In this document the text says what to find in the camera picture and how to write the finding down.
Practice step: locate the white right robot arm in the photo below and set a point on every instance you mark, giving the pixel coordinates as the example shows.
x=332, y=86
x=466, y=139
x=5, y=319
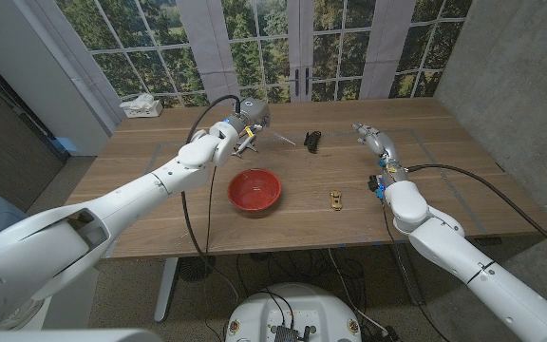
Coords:
x=449, y=252

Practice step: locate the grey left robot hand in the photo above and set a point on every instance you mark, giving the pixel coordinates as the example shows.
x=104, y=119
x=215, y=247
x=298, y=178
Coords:
x=253, y=114

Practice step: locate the grey table leg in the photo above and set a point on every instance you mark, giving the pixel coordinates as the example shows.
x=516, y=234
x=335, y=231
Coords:
x=409, y=280

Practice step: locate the white toy airplane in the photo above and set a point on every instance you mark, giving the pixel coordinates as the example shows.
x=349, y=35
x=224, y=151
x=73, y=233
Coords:
x=245, y=145

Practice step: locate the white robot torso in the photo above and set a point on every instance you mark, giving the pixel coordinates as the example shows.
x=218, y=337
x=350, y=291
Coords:
x=292, y=309

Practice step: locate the white tissue box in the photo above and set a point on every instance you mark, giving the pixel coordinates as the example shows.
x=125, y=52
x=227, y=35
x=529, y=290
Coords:
x=141, y=107

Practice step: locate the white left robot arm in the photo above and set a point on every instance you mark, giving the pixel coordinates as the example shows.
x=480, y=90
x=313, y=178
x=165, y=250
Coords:
x=112, y=214

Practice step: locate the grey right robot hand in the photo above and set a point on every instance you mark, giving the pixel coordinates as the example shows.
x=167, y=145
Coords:
x=380, y=142

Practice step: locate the clear plastic pipette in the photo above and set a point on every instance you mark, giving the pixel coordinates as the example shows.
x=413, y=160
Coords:
x=284, y=138

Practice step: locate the yellow toy car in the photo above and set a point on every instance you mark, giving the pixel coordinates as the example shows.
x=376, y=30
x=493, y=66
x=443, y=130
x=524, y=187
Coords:
x=335, y=200

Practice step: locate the printed window backdrop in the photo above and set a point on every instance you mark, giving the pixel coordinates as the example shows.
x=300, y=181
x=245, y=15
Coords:
x=254, y=43

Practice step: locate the white table leg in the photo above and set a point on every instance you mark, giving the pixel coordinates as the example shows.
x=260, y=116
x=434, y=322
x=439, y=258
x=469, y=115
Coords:
x=165, y=290

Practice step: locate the round black floor fan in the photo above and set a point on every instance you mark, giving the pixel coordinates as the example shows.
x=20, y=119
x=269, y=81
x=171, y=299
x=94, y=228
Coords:
x=196, y=269

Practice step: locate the red bowl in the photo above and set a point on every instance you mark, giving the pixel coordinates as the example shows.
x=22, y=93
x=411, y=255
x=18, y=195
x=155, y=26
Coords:
x=254, y=190

